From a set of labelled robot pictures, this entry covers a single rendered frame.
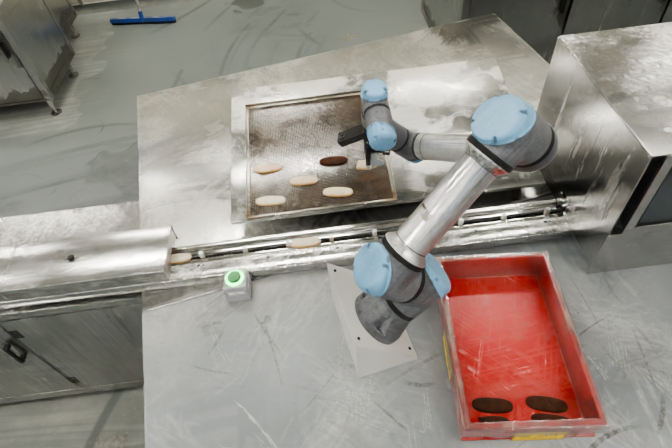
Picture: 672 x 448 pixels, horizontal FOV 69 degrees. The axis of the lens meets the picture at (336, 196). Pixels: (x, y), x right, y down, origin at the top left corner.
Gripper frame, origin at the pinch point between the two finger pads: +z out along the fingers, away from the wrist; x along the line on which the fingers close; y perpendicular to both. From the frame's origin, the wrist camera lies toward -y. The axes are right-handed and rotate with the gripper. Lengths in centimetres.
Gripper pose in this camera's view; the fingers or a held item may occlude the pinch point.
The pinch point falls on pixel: (367, 162)
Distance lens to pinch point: 163.8
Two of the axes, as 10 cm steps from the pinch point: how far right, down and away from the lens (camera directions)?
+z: 0.6, 5.3, 8.5
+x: 0.4, -8.5, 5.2
